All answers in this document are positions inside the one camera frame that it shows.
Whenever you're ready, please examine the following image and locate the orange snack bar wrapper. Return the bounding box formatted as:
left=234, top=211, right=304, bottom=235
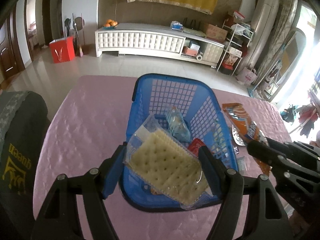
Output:
left=222, top=103, right=271, bottom=176

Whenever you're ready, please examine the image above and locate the red snack packet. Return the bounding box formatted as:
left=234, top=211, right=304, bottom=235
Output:
left=187, top=138, right=205, bottom=157

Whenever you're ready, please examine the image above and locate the clear cream cracker pack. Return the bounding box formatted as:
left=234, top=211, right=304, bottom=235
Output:
left=125, top=114, right=213, bottom=208

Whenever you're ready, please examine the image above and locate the clear blue cookie bag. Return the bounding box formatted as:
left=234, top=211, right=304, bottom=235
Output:
left=165, top=106, right=191, bottom=143

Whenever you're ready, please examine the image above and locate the blue plastic basket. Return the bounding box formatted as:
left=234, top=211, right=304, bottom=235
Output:
left=119, top=74, right=238, bottom=212

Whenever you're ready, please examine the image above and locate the clear blue wafer bag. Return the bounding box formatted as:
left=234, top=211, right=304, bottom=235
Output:
left=236, top=157, right=247, bottom=175

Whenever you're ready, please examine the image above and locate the pink quilted tablecloth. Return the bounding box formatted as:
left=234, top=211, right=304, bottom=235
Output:
left=32, top=74, right=293, bottom=240

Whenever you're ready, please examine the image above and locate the pink shopping bag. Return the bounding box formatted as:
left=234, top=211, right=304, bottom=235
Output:
left=236, top=68, right=257, bottom=86

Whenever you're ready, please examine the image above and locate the white metal shelf rack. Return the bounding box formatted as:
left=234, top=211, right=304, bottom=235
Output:
left=217, top=21, right=254, bottom=76

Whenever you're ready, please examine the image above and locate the cardboard box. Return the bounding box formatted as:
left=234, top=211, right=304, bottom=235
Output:
left=202, top=23, right=228, bottom=42

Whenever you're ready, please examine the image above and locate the red box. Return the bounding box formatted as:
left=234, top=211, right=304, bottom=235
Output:
left=49, top=36, right=75, bottom=63

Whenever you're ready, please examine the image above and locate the tall standing air conditioner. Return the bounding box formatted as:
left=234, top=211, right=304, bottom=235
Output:
left=235, top=0, right=279, bottom=74

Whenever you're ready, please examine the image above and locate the white tv cabinet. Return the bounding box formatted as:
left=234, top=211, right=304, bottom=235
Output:
left=95, top=23, right=224, bottom=68

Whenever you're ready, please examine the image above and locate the plate of oranges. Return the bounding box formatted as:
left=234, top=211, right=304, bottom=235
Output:
left=103, top=19, right=118, bottom=29

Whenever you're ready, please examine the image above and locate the blue tissue pack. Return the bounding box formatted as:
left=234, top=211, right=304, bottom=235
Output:
left=170, top=21, right=183, bottom=31

